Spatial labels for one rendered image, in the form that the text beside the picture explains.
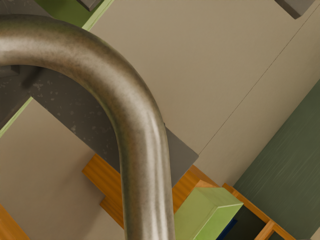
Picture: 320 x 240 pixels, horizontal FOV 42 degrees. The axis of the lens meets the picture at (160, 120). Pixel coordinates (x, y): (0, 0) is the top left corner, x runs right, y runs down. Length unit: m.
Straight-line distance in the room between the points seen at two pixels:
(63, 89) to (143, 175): 0.09
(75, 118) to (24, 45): 0.07
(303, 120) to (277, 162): 0.71
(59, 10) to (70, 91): 0.16
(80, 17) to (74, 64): 0.18
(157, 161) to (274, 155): 6.12
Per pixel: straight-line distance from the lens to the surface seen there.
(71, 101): 0.29
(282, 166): 6.31
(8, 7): 0.31
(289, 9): 0.33
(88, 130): 0.29
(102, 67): 0.24
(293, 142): 6.37
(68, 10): 0.43
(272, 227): 5.67
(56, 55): 0.25
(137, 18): 2.14
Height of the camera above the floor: 1.23
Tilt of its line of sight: 24 degrees down
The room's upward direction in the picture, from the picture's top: 129 degrees clockwise
